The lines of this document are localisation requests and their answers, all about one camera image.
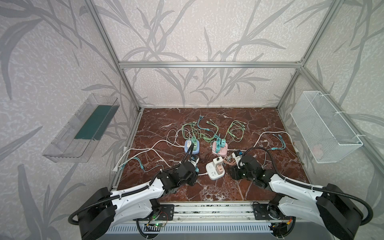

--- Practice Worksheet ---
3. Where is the white charger plug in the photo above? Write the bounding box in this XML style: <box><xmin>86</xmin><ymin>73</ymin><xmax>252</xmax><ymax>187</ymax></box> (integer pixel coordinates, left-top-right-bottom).
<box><xmin>213</xmin><ymin>156</ymin><xmax>224</xmax><ymax>168</ymax></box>

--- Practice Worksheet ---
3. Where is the white power cord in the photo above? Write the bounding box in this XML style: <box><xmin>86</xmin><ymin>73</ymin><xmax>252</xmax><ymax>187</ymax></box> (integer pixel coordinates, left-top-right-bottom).
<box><xmin>112</xmin><ymin>131</ymin><xmax>211</xmax><ymax>176</ymax></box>

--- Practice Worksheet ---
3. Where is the green charger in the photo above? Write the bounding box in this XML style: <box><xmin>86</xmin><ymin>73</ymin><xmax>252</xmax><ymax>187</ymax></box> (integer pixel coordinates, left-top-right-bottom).
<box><xmin>191</xmin><ymin>137</ymin><xmax>198</xmax><ymax>151</ymax></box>

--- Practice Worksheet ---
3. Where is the white power strip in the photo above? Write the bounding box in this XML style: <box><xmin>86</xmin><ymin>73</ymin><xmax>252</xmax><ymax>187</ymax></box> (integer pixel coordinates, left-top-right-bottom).
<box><xmin>206</xmin><ymin>163</ymin><xmax>225</xmax><ymax>181</ymax></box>

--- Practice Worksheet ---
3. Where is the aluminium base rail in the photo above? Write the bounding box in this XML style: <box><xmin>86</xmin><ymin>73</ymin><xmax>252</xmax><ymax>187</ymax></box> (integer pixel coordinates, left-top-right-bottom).
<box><xmin>110</xmin><ymin>201</ymin><xmax>340</xmax><ymax>224</ymax></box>

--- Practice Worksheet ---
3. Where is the teal charging cable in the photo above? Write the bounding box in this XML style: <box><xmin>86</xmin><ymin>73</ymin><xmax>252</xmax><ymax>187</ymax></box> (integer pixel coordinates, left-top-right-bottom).
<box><xmin>263</xmin><ymin>133</ymin><xmax>287</xmax><ymax>151</ymax></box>

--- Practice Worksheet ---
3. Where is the green cable bundle right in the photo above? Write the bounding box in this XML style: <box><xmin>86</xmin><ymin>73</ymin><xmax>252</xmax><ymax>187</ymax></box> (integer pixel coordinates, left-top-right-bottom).
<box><xmin>224</xmin><ymin>119</ymin><xmax>247</xmax><ymax>143</ymax></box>

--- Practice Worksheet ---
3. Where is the green cable bundle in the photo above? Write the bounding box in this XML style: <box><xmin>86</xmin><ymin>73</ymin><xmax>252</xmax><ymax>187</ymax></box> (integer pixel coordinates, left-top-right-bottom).
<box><xmin>224</xmin><ymin>119</ymin><xmax>247</xmax><ymax>143</ymax></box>
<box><xmin>179</xmin><ymin>115</ymin><xmax>221</xmax><ymax>143</ymax></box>

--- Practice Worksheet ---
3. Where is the green cable bundle centre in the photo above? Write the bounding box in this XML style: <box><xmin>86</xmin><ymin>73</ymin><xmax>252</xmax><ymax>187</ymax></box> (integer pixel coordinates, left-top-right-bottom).
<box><xmin>179</xmin><ymin>115</ymin><xmax>221</xmax><ymax>143</ymax></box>

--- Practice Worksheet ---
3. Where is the white wire basket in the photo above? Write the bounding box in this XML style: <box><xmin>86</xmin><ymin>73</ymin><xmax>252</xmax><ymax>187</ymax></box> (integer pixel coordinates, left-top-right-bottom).
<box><xmin>291</xmin><ymin>91</ymin><xmax>363</xmax><ymax>164</ymax></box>

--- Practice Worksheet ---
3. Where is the blue power strip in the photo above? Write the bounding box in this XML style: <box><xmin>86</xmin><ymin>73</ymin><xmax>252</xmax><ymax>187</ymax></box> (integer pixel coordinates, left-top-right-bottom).
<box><xmin>183</xmin><ymin>139</ymin><xmax>201</xmax><ymax>155</ymax></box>

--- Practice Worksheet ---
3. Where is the pink charging cable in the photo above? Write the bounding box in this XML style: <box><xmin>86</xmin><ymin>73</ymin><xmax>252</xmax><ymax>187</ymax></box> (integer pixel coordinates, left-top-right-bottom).
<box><xmin>223</xmin><ymin>154</ymin><xmax>241</xmax><ymax>167</ymax></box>

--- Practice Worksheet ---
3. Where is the pink charger plug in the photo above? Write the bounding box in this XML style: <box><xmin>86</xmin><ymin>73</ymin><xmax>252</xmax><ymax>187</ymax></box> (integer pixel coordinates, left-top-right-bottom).
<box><xmin>216</xmin><ymin>165</ymin><xmax>225</xmax><ymax>175</ymax></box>

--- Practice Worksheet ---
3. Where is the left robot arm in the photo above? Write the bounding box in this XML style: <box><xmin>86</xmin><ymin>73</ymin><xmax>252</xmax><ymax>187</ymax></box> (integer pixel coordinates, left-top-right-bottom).
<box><xmin>68</xmin><ymin>160</ymin><xmax>199</xmax><ymax>240</ymax></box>

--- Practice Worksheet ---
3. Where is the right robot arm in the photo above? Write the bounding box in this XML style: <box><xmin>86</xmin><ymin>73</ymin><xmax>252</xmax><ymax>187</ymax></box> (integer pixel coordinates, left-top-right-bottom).
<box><xmin>230</xmin><ymin>151</ymin><xmax>374</xmax><ymax>240</ymax></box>

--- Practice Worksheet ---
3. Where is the pink power strip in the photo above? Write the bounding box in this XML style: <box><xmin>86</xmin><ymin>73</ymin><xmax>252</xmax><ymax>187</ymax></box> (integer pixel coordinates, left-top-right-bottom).
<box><xmin>211</xmin><ymin>141</ymin><xmax>229</xmax><ymax>157</ymax></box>

